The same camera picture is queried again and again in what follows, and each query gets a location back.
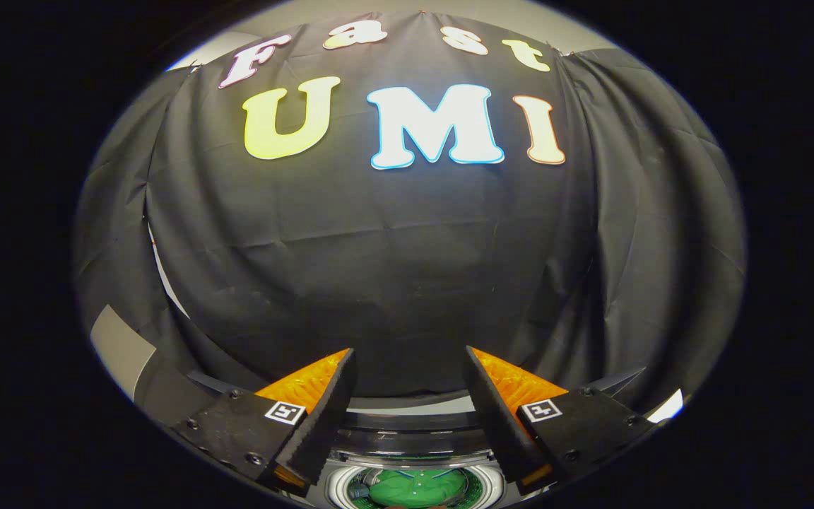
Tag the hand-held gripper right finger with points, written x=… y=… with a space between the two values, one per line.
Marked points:
x=495 y=424

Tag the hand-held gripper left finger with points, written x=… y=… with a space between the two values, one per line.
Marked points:
x=322 y=424

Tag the dark washing machine lid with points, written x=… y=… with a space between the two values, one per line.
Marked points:
x=414 y=405

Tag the green polo shirt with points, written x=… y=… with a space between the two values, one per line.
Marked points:
x=414 y=488

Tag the black backdrop cloth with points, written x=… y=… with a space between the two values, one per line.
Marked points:
x=379 y=268

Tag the beige and black cabinet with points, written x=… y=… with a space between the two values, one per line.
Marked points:
x=121 y=346

